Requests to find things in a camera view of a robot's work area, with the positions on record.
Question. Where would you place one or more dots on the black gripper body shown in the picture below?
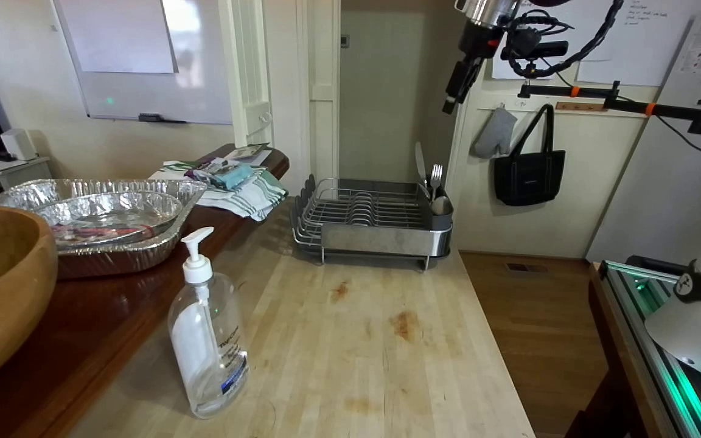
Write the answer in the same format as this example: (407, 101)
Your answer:
(479, 39)

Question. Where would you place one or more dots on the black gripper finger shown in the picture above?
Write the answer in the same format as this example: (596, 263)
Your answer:
(457, 87)

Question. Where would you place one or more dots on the silver table knife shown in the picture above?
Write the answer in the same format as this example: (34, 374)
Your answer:
(419, 170)

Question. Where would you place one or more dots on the metal dish drying rack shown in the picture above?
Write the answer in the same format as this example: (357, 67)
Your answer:
(369, 219)

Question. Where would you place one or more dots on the grey oven mitt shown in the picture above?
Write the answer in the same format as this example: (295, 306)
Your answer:
(494, 132)

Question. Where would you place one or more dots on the silver spoon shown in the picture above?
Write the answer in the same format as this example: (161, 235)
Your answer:
(436, 178)

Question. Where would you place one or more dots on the black tote bag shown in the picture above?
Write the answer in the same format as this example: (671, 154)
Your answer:
(528, 174)

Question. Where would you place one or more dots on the black rod with orange clamps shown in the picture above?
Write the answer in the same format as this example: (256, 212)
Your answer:
(608, 99)

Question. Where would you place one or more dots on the striped kitchen towels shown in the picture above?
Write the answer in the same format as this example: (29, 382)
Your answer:
(254, 195)

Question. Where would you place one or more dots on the white leaning printed board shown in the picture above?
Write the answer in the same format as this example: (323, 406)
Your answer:
(675, 178)

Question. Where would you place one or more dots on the teal box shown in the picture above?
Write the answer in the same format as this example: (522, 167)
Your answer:
(232, 174)

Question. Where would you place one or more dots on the whiteboard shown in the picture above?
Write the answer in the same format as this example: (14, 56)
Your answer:
(121, 56)

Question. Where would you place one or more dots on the aluminium extrusion robot stand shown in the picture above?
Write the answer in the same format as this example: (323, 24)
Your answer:
(651, 367)

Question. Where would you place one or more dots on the clear hand sanitizer pump bottle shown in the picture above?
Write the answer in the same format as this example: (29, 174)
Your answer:
(204, 341)

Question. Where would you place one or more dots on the aluminium foil tray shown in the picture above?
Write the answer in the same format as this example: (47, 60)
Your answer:
(97, 210)

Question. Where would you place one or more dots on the dark wooden table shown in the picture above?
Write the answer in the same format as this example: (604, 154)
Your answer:
(82, 307)

